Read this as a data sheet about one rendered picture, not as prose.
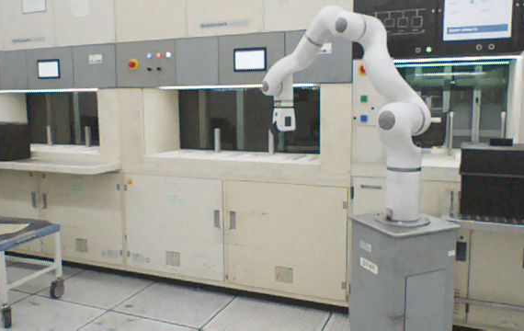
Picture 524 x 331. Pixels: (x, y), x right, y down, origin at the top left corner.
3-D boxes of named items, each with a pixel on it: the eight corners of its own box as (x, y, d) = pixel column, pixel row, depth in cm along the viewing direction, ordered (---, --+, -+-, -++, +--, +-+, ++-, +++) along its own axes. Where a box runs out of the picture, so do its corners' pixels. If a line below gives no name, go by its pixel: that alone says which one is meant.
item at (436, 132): (404, 148, 279) (405, 96, 275) (407, 144, 297) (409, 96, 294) (448, 149, 269) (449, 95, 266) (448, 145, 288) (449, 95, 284)
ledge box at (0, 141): (-30, 160, 314) (-34, 122, 311) (7, 155, 340) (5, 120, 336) (-2, 162, 302) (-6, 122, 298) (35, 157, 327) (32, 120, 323)
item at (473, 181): (459, 199, 199) (461, 160, 196) (532, 204, 188) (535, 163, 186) (459, 214, 173) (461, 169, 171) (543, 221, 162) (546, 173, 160)
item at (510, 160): (458, 175, 171) (460, 140, 169) (459, 165, 198) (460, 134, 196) (550, 179, 159) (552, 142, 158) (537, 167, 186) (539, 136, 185)
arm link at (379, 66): (391, 142, 160) (415, 140, 171) (419, 126, 152) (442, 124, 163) (335, 26, 174) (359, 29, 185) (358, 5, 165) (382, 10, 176)
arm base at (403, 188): (397, 230, 153) (399, 175, 151) (364, 216, 171) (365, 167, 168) (441, 223, 160) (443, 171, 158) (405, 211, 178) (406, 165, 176)
